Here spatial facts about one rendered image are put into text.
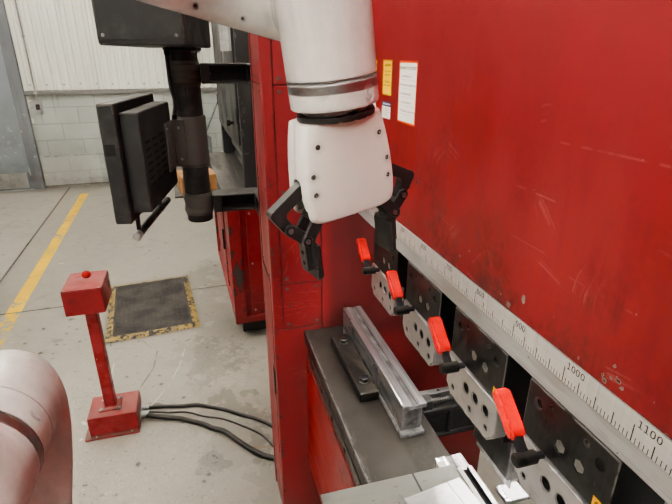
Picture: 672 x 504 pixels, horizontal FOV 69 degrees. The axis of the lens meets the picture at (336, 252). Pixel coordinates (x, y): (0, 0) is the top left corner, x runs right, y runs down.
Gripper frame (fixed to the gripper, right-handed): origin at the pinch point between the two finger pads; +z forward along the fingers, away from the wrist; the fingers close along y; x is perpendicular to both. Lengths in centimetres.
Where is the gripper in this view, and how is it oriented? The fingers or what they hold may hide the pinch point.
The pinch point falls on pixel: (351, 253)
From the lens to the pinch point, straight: 53.5
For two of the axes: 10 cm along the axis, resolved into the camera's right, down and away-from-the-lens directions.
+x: 4.9, 3.5, -8.0
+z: 1.1, 8.9, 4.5
